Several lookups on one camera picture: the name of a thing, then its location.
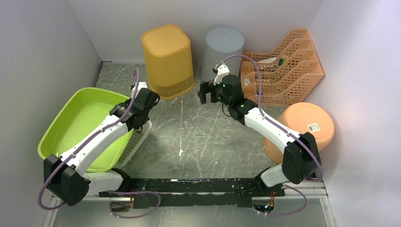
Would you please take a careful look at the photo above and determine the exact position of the white plastic basket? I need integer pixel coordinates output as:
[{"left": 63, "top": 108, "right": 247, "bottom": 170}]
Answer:
[{"left": 114, "top": 121, "right": 152, "bottom": 169}]

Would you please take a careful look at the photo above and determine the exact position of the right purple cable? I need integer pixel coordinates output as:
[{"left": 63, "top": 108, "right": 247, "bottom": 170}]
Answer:
[{"left": 213, "top": 54, "right": 323, "bottom": 183}]

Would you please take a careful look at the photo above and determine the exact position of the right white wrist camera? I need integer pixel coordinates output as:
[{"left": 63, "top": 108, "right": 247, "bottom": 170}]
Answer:
[{"left": 213, "top": 63, "right": 230, "bottom": 85}]

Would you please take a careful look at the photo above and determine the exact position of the grey plastic bin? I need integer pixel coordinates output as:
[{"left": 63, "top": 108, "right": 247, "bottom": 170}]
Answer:
[{"left": 200, "top": 27, "right": 245, "bottom": 81}]

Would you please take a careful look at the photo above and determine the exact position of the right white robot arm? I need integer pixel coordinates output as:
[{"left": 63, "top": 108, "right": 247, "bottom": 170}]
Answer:
[{"left": 198, "top": 74, "right": 322, "bottom": 196}]

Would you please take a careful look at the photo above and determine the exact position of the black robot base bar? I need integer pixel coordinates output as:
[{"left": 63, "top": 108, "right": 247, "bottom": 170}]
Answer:
[{"left": 118, "top": 178, "right": 285, "bottom": 209}]

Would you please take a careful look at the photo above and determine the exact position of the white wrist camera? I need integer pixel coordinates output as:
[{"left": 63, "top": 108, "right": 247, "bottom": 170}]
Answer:
[
  {"left": 131, "top": 82, "right": 147, "bottom": 98},
  {"left": 213, "top": 63, "right": 230, "bottom": 85}
]

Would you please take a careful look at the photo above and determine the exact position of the orange plastic bucket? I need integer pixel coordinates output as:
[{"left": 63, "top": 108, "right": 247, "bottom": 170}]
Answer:
[{"left": 278, "top": 102, "right": 335, "bottom": 152}]

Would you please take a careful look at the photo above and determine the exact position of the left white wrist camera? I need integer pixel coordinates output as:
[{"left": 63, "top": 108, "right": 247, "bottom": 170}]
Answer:
[{"left": 131, "top": 82, "right": 147, "bottom": 98}]

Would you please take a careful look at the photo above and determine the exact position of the orange mesh file organizer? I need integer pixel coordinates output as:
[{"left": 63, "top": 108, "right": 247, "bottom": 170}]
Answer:
[{"left": 240, "top": 28, "right": 324, "bottom": 106}]

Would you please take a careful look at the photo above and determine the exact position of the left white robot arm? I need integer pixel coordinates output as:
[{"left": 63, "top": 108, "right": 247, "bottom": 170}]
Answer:
[{"left": 43, "top": 88, "right": 160, "bottom": 206}]

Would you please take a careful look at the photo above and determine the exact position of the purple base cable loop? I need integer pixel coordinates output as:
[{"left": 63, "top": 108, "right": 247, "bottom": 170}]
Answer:
[{"left": 103, "top": 190, "right": 162, "bottom": 219}]

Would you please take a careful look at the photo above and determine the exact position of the aluminium rail frame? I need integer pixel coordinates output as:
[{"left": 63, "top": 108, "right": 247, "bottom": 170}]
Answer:
[{"left": 60, "top": 167, "right": 323, "bottom": 216}]

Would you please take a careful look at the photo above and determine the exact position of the green plastic basin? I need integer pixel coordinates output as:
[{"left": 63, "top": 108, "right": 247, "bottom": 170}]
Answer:
[{"left": 37, "top": 87, "right": 128, "bottom": 159}]

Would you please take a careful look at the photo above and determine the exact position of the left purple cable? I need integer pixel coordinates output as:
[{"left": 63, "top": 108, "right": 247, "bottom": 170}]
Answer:
[{"left": 37, "top": 68, "right": 140, "bottom": 210}]

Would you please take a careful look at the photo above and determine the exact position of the yellow mesh waste bin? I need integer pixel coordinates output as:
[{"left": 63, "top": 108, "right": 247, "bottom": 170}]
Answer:
[{"left": 141, "top": 24, "right": 195, "bottom": 100}]

